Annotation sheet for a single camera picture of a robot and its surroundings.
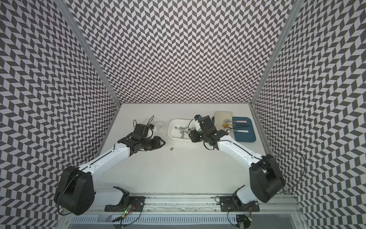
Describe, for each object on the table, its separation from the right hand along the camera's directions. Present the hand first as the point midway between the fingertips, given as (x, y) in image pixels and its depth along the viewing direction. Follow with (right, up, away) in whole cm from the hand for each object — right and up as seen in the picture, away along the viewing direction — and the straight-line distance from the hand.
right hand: (192, 136), depth 84 cm
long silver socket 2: (-7, 0, +17) cm, 18 cm away
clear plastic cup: (-25, +9, -4) cm, 27 cm away
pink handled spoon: (+27, +8, +21) cm, 36 cm away
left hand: (-18, -5, 0) cm, 18 cm away
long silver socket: (-7, +4, +18) cm, 20 cm away
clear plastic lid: (-22, +5, +13) cm, 26 cm away
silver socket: (-7, -1, +15) cm, 16 cm away
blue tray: (+41, -2, +14) cm, 43 cm away
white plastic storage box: (-9, +3, +18) cm, 21 cm away
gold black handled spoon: (+25, +6, +20) cm, 33 cm away
